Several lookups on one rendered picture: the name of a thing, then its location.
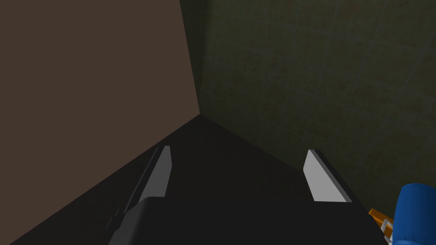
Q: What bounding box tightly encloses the blue cylindrical container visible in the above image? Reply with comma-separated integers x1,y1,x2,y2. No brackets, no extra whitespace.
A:
391,183,436,245

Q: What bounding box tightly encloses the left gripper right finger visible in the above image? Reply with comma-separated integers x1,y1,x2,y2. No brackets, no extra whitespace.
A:
303,149,355,203

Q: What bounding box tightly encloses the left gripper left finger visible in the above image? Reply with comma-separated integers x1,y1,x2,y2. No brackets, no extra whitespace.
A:
123,145,172,214

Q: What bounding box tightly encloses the orange and white object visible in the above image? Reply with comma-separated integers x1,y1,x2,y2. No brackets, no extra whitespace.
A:
368,208,394,244

